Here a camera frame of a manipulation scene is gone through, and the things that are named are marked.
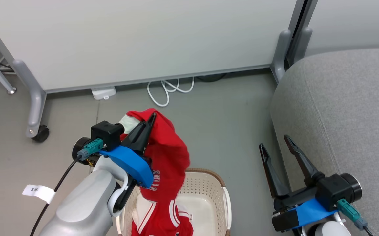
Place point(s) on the narrow white partition panel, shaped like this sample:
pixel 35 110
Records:
pixel 353 23

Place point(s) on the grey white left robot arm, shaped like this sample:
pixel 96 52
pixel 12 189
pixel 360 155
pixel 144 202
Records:
pixel 84 203

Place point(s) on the cream perforated laundry basket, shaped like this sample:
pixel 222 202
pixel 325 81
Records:
pixel 205 196

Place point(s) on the large white partition panel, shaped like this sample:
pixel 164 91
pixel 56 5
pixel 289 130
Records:
pixel 143 39

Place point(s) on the grey partition leg with caster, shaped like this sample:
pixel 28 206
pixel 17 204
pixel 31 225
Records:
pixel 35 95

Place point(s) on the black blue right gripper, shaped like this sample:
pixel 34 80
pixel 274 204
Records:
pixel 330 190

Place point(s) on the grey fabric sofa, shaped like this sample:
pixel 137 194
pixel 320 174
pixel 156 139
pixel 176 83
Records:
pixel 350 108

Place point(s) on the red white sports jersey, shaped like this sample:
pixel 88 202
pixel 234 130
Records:
pixel 168 157

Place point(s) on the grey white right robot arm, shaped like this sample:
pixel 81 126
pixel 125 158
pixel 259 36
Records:
pixel 330 229

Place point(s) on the black caster wheel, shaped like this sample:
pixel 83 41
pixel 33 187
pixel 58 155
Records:
pixel 42 133

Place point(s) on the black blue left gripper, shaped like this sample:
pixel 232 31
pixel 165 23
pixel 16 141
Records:
pixel 132 165

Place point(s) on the small white power strip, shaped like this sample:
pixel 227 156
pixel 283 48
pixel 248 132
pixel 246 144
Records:
pixel 104 93

